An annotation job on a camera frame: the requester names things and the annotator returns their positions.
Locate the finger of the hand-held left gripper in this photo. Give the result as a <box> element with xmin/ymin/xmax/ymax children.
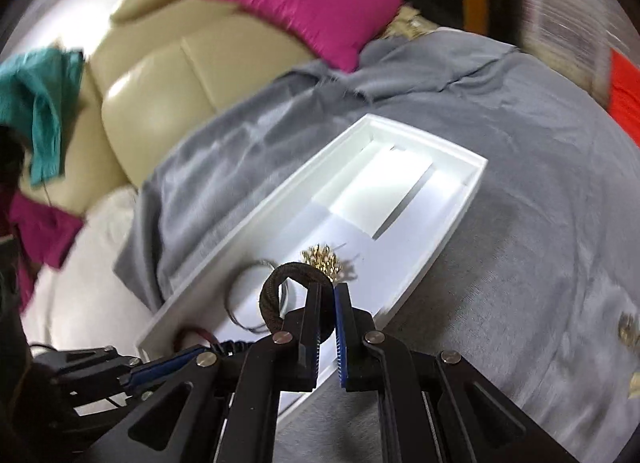
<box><xmin>65</xmin><ymin>387</ymin><xmax>161</xmax><ymax>419</ymax></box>
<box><xmin>30</xmin><ymin>343</ymin><xmax>221</xmax><ymax>394</ymax></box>

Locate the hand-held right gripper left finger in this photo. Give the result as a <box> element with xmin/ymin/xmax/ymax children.
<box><xmin>92</xmin><ymin>283</ymin><xmax>326</xmax><ymax>463</ymax></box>

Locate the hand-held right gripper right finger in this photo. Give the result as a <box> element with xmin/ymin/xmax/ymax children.
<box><xmin>334</xmin><ymin>283</ymin><xmax>581</xmax><ymax>463</ymax></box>

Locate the brown hair tie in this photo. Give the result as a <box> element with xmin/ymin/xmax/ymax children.
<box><xmin>257</xmin><ymin>263</ymin><xmax>336</xmax><ymax>344</ymax></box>

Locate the gold spiky brooch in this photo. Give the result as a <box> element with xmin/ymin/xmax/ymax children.
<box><xmin>300</xmin><ymin>244</ymin><xmax>357</xmax><ymax>284</ymax></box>

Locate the thin silver bangle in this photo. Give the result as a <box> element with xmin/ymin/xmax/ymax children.
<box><xmin>225</xmin><ymin>260</ymin><xmax>291</xmax><ymax>331</ymax></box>

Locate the white cardboard box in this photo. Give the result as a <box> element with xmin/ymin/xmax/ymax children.
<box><xmin>136</xmin><ymin>113</ymin><xmax>488</xmax><ymax>416</ymax></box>

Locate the white cushion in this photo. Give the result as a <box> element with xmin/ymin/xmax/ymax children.
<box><xmin>22</xmin><ymin>187</ymin><xmax>156</xmax><ymax>349</ymax></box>

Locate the magenta cloth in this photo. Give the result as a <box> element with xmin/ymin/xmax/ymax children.
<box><xmin>10</xmin><ymin>192</ymin><xmax>83</xmax><ymax>269</ymax></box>

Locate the dark cloth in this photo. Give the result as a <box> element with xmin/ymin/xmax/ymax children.
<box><xmin>0</xmin><ymin>126</ymin><xmax>36</xmax><ymax>463</ymax></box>

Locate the grey blanket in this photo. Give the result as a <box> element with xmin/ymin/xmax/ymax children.
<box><xmin>114</xmin><ymin>27</ymin><xmax>640</xmax><ymax>463</ymax></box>

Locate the beige leather sofa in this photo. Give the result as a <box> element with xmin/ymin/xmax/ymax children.
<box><xmin>0</xmin><ymin>0</ymin><xmax>326</xmax><ymax>224</ymax></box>

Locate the teal cloth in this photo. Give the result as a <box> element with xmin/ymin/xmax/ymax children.
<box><xmin>0</xmin><ymin>48</ymin><xmax>85</xmax><ymax>186</ymax></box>

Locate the beige patterned cloth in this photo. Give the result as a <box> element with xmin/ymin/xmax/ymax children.
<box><xmin>385</xmin><ymin>6</ymin><xmax>441</xmax><ymax>41</ymax></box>

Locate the red pillow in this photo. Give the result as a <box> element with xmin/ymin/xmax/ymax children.
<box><xmin>607</xmin><ymin>49</ymin><xmax>640</xmax><ymax>146</ymax></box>

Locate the silver insulation sheet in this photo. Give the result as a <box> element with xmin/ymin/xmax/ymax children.
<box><xmin>520</xmin><ymin>0</ymin><xmax>640</xmax><ymax>104</ymax></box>

